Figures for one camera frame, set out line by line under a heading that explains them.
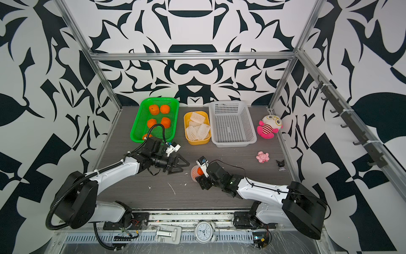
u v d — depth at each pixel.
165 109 1.12
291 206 0.42
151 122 1.03
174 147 0.79
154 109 1.12
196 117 1.08
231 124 1.11
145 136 0.97
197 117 1.08
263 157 0.91
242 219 0.74
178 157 0.72
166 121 1.05
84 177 0.46
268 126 1.02
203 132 0.94
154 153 0.70
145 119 1.08
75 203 0.42
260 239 0.71
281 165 0.91
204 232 0.69
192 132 0.97
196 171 0.81
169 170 0.79
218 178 0.63
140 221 0.73
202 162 0.73
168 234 0.70
